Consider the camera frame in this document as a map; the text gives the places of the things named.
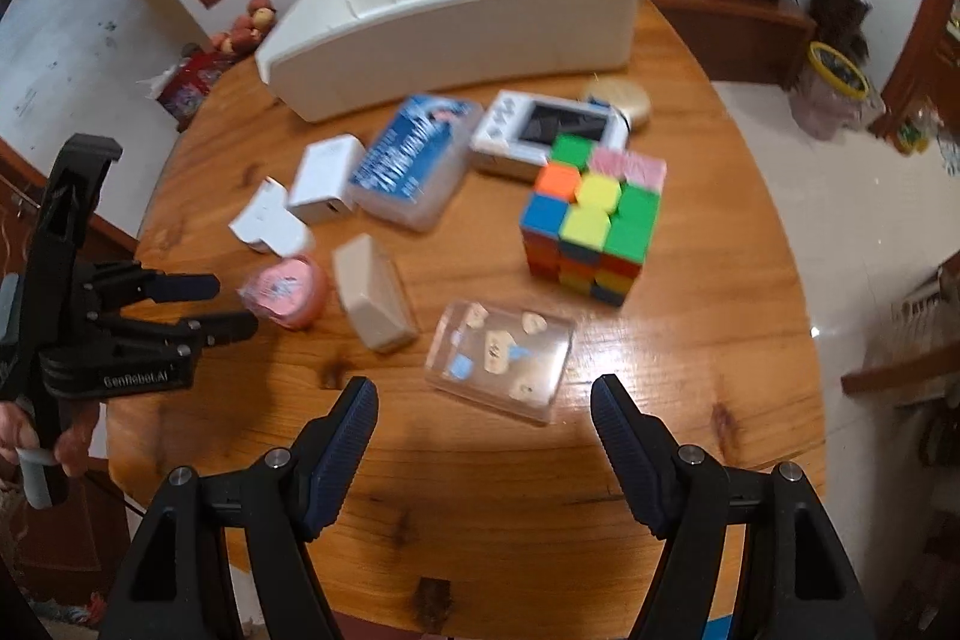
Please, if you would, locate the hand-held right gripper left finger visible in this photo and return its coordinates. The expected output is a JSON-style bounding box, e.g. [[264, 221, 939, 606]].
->
[[111, 376, 380, 640]]

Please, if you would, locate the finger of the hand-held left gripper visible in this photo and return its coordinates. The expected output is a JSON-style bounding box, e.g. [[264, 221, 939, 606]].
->
[[99, 308, 260, 359], [82, 261, 223, 313]]

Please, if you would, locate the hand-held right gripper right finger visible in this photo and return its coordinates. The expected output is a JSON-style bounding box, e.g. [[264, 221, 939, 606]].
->
[[591, 374, 878, 640]]

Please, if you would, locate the pink round box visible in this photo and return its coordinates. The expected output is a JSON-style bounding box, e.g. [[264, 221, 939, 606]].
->
[[238, 255, 329, 331]]

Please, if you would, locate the clear plastic box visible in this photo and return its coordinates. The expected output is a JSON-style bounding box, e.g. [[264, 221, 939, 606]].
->
[[424, 300, 577, 425]]

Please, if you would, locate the white charger block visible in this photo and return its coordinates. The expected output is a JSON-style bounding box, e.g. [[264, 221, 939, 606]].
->
[[287, 134, 366, 226]]

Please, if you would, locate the colourful puzzle cube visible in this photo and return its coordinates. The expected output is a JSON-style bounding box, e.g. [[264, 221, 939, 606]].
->
[[520, 134, 668, 309]]

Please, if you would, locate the clear box with blue label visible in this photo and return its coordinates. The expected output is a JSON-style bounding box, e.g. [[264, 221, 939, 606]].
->
[[349, 94, 485, 232]]

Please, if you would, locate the white digital camera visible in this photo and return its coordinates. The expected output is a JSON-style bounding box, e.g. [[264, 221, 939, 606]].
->
[[469, 89, 631, 184]]

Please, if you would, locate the white plastic storage bin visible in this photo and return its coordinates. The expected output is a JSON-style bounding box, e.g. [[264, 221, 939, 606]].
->
[[255, 0, 647, 124]]

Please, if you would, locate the person's left hand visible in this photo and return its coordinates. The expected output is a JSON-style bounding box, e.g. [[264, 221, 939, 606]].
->
[[0, 397, 99, 479]]

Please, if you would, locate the white folded plug adapter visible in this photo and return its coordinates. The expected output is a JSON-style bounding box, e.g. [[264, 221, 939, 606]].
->
[[229, 177, 316, 257]]

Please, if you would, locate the beige rectangular box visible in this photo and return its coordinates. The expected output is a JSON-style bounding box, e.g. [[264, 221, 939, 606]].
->
[[332, 233, 419, 354]]

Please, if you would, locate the red gift box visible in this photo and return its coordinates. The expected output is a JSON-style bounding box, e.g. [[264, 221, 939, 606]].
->
[[154, 51, 226, 124]]

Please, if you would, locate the stuffed fruit toy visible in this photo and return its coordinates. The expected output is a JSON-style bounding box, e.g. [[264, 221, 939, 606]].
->
[[210, 0, 278, 58]]

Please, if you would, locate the round wooden brush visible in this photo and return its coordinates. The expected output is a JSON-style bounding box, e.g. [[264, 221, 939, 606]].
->
[[585, 77, 653, 133]]

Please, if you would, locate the yellow-rimmed plastic bin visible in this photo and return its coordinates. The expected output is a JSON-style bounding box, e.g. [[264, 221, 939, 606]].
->
[[793, 40, 875, 140]]

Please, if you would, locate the wooden television cabinet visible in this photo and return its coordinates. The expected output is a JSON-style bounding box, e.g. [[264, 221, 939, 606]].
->
[[643, 0, 818, 86]]

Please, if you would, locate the wooden door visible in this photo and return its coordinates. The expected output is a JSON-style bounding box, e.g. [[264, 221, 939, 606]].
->
[[877, 0, 960, 150]]

